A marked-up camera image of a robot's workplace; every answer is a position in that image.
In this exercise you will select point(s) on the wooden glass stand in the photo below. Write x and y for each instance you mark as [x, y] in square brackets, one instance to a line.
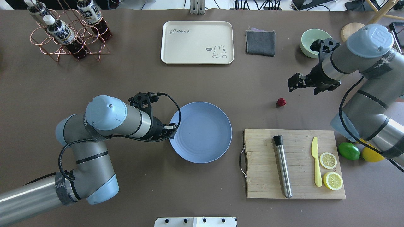
[351, 28]

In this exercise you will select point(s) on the tea bottle middle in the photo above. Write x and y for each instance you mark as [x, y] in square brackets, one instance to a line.
[37, 10]

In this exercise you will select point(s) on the lemon slice inner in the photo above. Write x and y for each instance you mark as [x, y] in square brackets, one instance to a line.
[328, 160]

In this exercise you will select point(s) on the green bowl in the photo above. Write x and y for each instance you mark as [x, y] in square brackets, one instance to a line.
[309, 37]

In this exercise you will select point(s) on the aluminium frame post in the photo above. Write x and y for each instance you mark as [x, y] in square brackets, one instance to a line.
[197, 7]

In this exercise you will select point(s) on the yellow plastic knife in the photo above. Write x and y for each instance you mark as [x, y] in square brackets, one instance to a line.
[314, 153]

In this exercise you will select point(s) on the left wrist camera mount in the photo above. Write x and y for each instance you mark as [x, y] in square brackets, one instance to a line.
[143, 101]

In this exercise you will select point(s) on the cream rabbit tray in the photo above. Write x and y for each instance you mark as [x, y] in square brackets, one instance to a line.
[197, 42]

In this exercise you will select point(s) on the grey folded cloth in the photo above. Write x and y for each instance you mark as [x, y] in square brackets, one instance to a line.
[260, 42]

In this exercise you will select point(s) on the copper wire bottle rack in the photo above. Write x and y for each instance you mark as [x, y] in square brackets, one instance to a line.
[78, 30]

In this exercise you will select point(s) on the green lime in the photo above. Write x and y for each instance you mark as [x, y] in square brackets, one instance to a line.
[349, 151]

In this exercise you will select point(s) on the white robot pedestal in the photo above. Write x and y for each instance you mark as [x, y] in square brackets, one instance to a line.
[196, 222]

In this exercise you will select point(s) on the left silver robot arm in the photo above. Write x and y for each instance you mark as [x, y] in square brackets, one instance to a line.
[85, 168]

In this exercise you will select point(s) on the red strawberry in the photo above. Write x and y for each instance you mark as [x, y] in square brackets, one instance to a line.
[281, 102]

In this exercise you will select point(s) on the tea bottle front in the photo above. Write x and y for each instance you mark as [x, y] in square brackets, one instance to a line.
[64, 36]

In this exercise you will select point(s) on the steel muddler with black tip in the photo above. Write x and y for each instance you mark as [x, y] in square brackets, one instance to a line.
[279, 145]

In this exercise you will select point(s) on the lemon slice near board edge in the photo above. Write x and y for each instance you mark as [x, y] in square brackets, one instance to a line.
[332, 180]

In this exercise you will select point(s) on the blue round plate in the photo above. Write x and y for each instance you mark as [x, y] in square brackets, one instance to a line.
[204, 134]

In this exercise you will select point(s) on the tea bottle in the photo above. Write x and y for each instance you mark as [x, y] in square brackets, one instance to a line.
[37, 10]
[64, 36]
[92, 15]

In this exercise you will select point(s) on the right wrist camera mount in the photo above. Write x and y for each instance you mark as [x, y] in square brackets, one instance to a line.
[324, 47]

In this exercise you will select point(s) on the yellow lemon near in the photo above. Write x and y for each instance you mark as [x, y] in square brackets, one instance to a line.
[371, 155]

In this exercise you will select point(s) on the tea bottle top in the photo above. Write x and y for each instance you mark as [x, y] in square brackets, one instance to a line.
[92, 15]

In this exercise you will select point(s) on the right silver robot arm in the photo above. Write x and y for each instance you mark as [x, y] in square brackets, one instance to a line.
[370, 52]

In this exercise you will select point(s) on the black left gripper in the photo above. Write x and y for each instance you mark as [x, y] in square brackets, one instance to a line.
[156, 128]

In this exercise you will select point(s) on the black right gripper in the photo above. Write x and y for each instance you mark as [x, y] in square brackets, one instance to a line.
[319, 78]

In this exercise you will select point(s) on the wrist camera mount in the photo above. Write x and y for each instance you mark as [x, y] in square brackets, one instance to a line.
[143, 101]
[324, 47]

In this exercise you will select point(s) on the wooden cutting board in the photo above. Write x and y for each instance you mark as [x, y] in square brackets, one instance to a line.
[263, 179]

